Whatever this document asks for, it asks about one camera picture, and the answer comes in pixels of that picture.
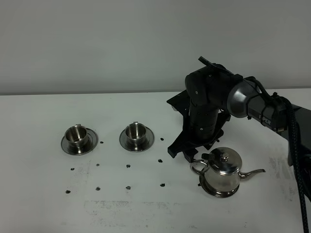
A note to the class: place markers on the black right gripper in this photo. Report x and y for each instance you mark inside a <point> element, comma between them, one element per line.
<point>202,126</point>

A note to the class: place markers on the right stainless steel teacup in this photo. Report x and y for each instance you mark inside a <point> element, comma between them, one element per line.
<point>135,136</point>

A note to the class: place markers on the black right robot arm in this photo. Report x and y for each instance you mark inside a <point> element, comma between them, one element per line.
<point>212,96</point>

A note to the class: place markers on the stainless steel teapot saucer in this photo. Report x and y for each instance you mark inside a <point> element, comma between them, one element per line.
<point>212,191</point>

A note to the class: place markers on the stainless steel teacup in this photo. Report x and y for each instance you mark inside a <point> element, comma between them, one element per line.
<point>135,136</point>
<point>76,138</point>

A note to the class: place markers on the left stainless steel teacup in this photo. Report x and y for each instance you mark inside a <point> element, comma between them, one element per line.
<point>76,138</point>

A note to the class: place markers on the left stainless steel saucer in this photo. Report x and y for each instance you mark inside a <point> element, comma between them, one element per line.
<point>91,144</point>

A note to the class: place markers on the right stainless steel saucer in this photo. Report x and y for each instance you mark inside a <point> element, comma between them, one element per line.
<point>146,144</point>

